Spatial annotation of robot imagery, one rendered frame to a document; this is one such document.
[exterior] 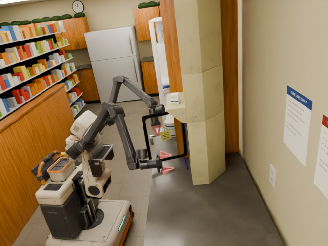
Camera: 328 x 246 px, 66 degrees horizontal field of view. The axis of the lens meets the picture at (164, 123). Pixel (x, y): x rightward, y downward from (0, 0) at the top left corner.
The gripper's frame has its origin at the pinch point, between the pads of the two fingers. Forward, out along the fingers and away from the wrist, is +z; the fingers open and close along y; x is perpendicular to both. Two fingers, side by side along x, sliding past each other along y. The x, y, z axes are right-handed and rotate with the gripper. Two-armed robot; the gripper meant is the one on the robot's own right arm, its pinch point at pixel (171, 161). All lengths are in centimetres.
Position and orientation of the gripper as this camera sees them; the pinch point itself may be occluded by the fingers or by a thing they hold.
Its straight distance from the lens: 157.6
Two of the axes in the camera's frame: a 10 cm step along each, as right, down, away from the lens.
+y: -1.3, -9.1, -3.9
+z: 9.9, -1.2, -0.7
